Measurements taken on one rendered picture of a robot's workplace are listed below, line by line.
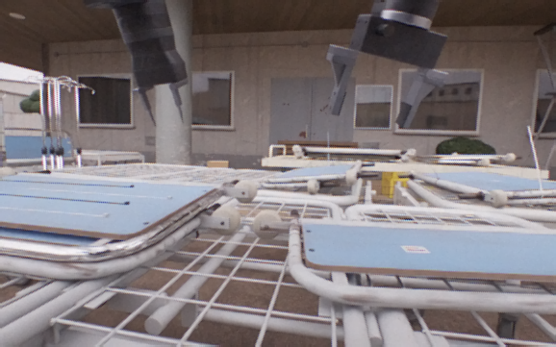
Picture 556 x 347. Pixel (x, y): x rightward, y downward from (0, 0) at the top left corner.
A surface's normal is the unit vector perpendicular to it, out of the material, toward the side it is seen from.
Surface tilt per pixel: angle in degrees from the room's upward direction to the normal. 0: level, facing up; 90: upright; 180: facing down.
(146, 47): 122
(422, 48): 113
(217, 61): 90
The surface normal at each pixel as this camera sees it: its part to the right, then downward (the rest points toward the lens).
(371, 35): 0.11, 0.49
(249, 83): -0.17, 0.10
